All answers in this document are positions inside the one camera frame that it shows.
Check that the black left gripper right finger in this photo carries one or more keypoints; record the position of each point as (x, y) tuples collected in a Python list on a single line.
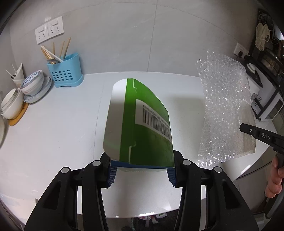
[(186, 175)]

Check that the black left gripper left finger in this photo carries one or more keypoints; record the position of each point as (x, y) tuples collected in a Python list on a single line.
[(96, 175)]

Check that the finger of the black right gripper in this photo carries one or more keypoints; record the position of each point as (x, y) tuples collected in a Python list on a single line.
[(248, 129)]

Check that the clear bubble wrap sheet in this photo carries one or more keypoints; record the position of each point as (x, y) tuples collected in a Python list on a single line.
[(227, 105)]

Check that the green white carton box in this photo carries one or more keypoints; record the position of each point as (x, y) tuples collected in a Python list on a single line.
[(137, 132)]

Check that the person right hand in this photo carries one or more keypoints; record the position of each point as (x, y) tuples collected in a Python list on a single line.
[(274, 186)]

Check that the white toaster oven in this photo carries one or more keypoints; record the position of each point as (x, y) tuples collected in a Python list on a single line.
[(266, 104)]

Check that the hanging cream cloth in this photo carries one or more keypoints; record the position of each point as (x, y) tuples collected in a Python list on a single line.
[(262, 36)]

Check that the wooden trivet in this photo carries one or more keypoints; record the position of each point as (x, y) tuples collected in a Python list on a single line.
[(14, 121)]

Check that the blue utensil holder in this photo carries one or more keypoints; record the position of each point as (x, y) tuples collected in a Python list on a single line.
[(67, 73)]

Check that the stacked white plates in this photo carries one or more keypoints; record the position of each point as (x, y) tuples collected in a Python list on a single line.
[(44, 90)]

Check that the white ceramic bowl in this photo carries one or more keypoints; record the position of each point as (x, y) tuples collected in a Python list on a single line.
[(12, 104)]

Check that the blue patterned bowl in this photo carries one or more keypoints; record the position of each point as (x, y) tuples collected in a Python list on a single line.
[(33, 83)]

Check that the white cup with sticks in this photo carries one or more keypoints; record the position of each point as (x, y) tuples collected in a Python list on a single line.
[(18, 76)]

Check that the white wall socket right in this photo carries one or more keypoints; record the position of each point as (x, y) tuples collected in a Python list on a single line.
[(240, 50)]

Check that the white wall socket pair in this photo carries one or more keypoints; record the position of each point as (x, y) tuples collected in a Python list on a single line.
[(49, 30)]

